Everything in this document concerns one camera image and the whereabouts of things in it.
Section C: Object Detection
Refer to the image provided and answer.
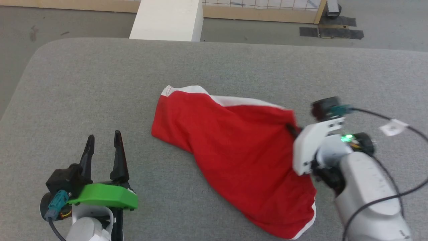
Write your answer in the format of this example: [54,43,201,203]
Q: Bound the red garment with white trim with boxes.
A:
[151,85,317,240]

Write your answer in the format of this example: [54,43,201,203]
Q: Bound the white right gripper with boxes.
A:
[286,117,345,176]

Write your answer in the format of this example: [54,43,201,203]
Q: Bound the white rectangular pillar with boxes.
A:
[129,0,204,43]

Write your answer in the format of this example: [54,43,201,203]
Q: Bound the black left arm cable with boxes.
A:
[45,190,71,241]

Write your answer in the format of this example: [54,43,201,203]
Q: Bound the black floor mat patches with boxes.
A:
[299,16,364,40]

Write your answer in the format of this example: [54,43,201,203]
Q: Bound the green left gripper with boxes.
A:
[68,130,138,241]

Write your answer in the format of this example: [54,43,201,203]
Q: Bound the white cable label tag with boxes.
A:
[379,118,409,137]

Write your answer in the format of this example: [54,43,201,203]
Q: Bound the wooden frame with wire mesh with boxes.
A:
[202,0,328,24]

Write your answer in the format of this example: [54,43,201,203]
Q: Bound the black grey device on floor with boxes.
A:
[326,0,342,17]

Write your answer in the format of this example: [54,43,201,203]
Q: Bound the wooden baseboard beam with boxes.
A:
[0,0,141,13]

